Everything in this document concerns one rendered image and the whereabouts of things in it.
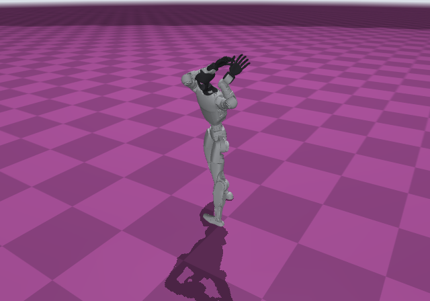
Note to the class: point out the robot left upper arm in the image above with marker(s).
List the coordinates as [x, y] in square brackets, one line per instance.
[225, 104]

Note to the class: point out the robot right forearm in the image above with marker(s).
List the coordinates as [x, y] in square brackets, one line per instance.
[194, 73]

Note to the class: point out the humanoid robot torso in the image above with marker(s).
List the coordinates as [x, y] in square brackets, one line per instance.
[212, 113]

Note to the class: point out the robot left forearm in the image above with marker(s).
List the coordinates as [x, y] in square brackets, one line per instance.
[225, 88]

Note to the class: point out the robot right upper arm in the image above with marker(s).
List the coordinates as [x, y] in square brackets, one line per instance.
[189, 82]

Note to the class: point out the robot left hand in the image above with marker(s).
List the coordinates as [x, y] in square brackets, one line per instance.
[235, 68]

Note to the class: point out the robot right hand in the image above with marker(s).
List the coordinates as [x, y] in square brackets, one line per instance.
[219, 63]

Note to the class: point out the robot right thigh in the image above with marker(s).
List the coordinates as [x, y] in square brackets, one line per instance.
[208, 143]

